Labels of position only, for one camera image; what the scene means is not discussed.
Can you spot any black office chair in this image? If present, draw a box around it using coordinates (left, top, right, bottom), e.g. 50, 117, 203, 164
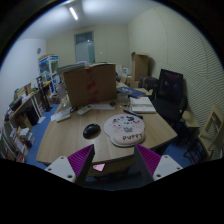
152, 69, 188, 129

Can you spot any white closed book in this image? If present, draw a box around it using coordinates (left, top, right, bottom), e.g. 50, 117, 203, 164
130, 97, 156, 113

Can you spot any blue white display fridge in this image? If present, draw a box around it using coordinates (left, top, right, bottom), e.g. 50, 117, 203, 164
38, 54, 60, 93

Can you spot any ceiling light tube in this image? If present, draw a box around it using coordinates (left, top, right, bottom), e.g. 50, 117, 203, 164
69, 7, 78, 21

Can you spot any large cardboard box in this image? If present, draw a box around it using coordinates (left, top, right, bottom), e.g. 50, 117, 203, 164
64, 64, 117, 107

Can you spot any white keyboard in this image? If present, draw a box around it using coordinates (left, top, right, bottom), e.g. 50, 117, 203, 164
51, 107, 71, 121

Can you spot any black marker pen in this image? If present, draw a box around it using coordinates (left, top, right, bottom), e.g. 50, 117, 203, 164
123, 109, 143, 119

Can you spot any tall cardboard box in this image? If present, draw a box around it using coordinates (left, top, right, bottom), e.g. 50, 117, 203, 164
131, 52, 148, 81

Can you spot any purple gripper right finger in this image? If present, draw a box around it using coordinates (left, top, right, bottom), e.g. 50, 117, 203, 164
134, 144, 182, 181

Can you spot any white remote control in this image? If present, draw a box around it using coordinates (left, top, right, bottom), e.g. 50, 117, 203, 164
77, 105, 93, 116

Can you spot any pink paw mouse pad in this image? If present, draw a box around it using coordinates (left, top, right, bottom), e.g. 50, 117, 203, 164
104, 114, 145, 147

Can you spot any wooden chair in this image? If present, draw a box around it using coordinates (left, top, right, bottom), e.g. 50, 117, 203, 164
184, 104, 224, 164

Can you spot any blue folder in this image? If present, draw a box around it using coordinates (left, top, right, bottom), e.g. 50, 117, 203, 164
117, 87, 146, 98

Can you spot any wooden shelf unit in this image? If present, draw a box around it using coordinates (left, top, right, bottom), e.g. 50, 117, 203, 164
0, 85, 46, 163

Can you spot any black computer mouse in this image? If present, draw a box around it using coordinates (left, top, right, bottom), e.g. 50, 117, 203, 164
83, 124, 100, 139

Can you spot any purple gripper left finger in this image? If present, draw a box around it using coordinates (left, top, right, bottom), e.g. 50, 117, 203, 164
46, 145, 95, 185

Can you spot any door with window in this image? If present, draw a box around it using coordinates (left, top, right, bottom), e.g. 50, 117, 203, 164
75, 32, 95, 63

